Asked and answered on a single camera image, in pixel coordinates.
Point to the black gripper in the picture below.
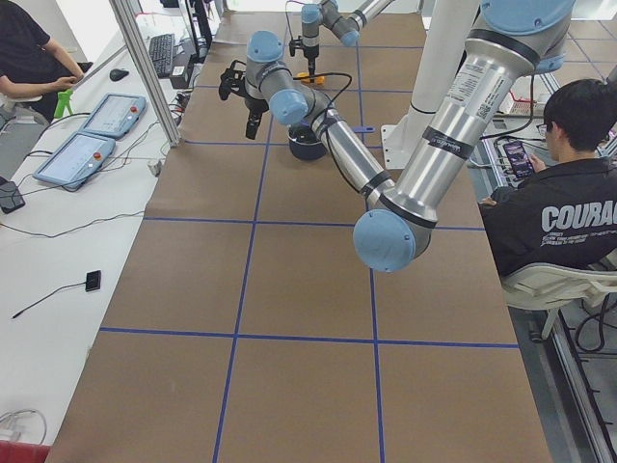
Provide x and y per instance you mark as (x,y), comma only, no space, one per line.
(310,51)
(254,106)

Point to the yellow corn cob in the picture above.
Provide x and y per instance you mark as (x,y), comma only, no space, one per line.
(308,77)

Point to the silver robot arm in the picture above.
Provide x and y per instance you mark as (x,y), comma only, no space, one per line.
(327,14)
(474,53)

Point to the dark blue saucepan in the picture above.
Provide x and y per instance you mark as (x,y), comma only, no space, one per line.
(304,147)

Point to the black keyboard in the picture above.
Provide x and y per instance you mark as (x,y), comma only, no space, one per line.
(161,53)

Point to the upper teach pendant tablet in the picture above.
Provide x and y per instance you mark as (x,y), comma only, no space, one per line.
(115,115)

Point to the teach pendant tablet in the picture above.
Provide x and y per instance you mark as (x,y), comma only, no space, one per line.
(77,159)
(115,115)

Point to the black computer mouse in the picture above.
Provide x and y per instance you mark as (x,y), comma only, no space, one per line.
(117,74)

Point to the lower teach pendant tablet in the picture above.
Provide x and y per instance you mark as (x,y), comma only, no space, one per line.
(77,159)

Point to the green clamp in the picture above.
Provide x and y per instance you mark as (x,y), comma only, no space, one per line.
(63,105)

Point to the small black square pad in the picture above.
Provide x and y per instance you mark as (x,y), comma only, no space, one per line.
(93,280)

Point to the person in black shirt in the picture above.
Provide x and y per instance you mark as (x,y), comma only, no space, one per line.
(32,63)

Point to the smartphone in hands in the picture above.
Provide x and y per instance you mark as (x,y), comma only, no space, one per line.
(519,160)

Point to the black device on desk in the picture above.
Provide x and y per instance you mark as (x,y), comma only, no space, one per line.
(10,197)

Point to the person in black jacket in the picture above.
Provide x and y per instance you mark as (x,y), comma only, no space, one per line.
(564,214)

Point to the white chair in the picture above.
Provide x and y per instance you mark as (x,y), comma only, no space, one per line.
(548,287)

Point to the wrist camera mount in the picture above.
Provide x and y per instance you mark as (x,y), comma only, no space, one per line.
(232,80)
(295,45)

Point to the aluminium frame post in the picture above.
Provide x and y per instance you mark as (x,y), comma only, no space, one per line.
(125,18)

